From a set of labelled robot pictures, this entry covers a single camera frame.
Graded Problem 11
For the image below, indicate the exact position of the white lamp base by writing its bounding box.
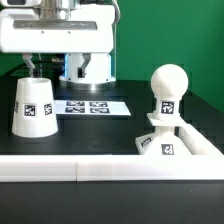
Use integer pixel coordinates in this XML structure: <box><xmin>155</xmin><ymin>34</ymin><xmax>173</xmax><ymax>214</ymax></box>
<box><xmin>135</xmin><ymin>113</ymin><xmax>191</xmax><ymax>157</ymax></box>

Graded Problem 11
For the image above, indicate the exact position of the white L-shaped wall fence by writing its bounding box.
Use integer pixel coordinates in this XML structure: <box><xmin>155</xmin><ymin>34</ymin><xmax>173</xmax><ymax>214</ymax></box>
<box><xmin>0</xmin><ymin>124</ymin><xmax>224</xmax><ymax>182</ymax></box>

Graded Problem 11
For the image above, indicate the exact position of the white lamp shade cone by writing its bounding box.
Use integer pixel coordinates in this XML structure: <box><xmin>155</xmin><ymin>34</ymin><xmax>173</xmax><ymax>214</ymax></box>
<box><xmin>12</xmin><ymin>77</ymin><xmax>58</xmax><ymax>138</ymax></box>

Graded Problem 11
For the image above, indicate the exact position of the black cable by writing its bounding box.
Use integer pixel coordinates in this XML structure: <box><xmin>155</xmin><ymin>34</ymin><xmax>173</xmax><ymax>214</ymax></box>
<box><xmin>4</xmin><ymin>59</ymin><xmax>66</xmax><ymax>78</ymax></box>

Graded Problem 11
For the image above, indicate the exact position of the white tag sheet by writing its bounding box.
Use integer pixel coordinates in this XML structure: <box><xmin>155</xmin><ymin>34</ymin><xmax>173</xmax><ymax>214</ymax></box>
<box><xmin>55</xmin><ymin>100</ymin><xmax>131</xmax><ymax>116</ymax></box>

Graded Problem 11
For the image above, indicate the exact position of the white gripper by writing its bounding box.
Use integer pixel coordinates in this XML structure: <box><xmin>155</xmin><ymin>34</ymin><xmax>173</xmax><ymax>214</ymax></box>
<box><xmin>0</xmin><ymin>4</ymin><xmax>115</xmax><ymax>78</ymax></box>

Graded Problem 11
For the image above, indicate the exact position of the white lamp bulb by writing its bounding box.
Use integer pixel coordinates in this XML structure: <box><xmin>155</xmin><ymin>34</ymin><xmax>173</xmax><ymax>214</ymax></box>
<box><xmin>151</xmin><ymin>64</ymin><xmax>188</xmax><ymax>120</ymax></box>

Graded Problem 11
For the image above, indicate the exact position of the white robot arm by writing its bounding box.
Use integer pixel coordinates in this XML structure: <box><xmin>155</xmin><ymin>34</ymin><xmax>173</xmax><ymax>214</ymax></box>
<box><xmin>0</xmin><ymin>0</ymin><xmax>121</xmax><ymax>90</ymax></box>

